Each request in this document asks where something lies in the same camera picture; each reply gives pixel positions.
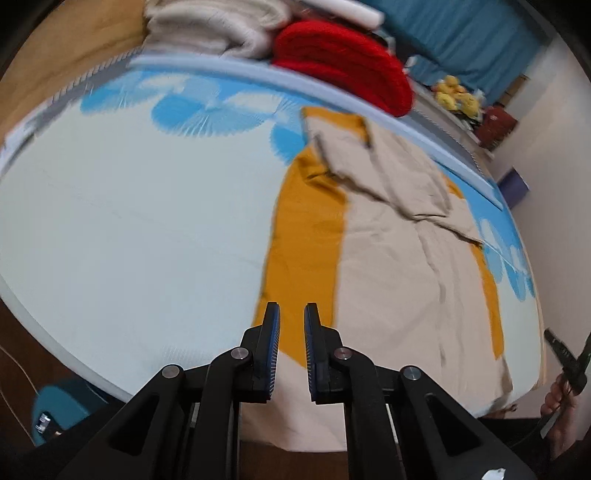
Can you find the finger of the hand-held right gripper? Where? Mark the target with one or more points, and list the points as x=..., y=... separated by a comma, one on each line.
x=559, y=348

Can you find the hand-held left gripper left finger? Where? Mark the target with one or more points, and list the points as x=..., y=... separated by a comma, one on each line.
x=273, y=350

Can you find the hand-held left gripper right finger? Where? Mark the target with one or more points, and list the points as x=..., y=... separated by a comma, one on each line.
x=310, y=355

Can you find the beige and mustard long coat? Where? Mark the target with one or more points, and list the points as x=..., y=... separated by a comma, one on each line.
x=392, y=277

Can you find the person's right hand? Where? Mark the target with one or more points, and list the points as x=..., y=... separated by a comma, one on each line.
x=554, y=404

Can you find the purple box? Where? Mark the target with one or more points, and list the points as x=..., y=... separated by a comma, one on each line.
x=515, y=187

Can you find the light blue patterned bed sheet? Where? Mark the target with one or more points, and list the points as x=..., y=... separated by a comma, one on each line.
x=138, y=221

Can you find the teal round stool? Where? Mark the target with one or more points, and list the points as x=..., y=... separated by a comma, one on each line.
x=64, y=406

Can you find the maroon plush toy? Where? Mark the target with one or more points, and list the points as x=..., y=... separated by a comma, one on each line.
x=496, y=127

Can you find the yellow plush toy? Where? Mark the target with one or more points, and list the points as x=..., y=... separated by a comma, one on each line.
x=445, y=99
x=450, y=83
x=468, y=105

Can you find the red folded blanket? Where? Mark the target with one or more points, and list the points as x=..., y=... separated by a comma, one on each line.
x=341, y=60

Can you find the white speckled folded quilt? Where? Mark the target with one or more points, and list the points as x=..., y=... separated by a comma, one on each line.
x=207, y=39

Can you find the blue curtain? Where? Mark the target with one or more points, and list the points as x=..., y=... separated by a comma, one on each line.
x=461, y=37

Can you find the stack of white folded sheets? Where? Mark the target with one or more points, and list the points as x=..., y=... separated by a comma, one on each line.
x=351, y=9

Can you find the wooden headboard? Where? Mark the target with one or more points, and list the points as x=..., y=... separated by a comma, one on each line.
x=60, y=60

